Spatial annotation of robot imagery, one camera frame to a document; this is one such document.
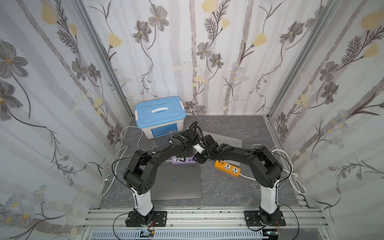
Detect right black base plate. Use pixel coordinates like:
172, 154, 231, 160
244, 211, 287, 227

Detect aluminium rail frame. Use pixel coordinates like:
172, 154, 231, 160
81, 207, 335, 240

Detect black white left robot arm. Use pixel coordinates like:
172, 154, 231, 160
121, 121, 199, 227

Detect white cable left side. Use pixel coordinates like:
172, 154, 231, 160
100, 125, 145, 197

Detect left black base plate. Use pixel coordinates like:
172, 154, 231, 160
125, 211, 168, 228

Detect blue lid storage box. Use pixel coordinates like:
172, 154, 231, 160
135, 96, 187, 139

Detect dark grey laptop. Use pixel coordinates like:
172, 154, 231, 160
151, 164, 202, 201

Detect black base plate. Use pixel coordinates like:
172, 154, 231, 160
125, 211, 168, 228
244, 211, 287, 227

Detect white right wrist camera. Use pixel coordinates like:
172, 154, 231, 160
193, 144, 206, 154

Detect purple power strip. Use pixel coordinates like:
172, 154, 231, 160
171, 156, 197, 165

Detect silver apple laptop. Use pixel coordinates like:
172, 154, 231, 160
203, 132, 243, 148

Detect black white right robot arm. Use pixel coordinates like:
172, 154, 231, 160
191, 136, 283, 226

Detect orange power strip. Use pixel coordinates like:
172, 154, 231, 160
215, 161, 241, 178

